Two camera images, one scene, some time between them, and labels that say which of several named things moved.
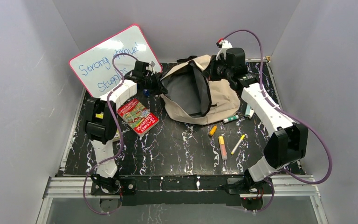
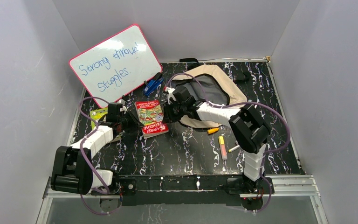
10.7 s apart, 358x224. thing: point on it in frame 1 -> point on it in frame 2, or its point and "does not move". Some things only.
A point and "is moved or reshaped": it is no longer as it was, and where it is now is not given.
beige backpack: (192, 98) is moved or reshaped
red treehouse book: (138, 117) is moved or reshaped
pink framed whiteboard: (94, 67) does not move
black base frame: (179, 191) does not move
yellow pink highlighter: (222, 147) does not move
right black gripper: (209, 71) -> (168, 115)
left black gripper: (155, 82) -> (128, 119)
